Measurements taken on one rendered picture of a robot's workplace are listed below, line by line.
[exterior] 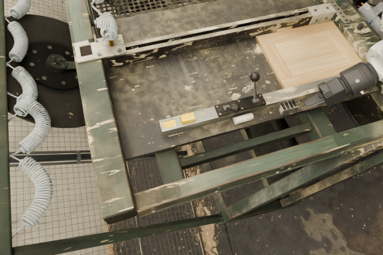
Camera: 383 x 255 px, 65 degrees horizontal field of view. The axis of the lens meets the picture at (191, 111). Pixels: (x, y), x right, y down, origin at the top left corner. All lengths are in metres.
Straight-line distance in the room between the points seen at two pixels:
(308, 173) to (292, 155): 0.64
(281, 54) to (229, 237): 2.31
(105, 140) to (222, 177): 0.41
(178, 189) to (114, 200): 0.20
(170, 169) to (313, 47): 0.86
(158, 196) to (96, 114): 0.35
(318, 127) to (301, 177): 0.52
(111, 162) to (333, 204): 1.95
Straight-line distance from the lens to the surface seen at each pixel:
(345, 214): 2.59
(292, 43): 1.48
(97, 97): 1.13
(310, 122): 1.35
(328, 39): 1.57
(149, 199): 1.01
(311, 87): 1.33
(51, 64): 1.82
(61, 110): 1.70
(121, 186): 0.98
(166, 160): 1.14
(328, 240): 2.70
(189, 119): 1.10
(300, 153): 1.15
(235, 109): 1.04
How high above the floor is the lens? 2.32
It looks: 39 degrees down
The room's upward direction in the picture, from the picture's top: 85 degrees counter-clockwise
